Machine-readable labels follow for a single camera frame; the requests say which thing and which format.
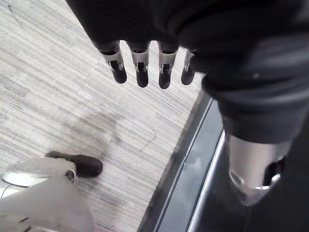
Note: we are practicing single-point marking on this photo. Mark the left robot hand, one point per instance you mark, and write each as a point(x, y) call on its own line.
point(217, 29)

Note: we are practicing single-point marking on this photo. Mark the black shelf base with rails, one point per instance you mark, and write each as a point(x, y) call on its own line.
point(193, 164)

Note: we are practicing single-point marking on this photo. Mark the dark robot foot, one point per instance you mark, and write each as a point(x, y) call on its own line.
point(87, 165)

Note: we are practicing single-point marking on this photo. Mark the silver robot leg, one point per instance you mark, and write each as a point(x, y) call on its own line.
point(43, 203)

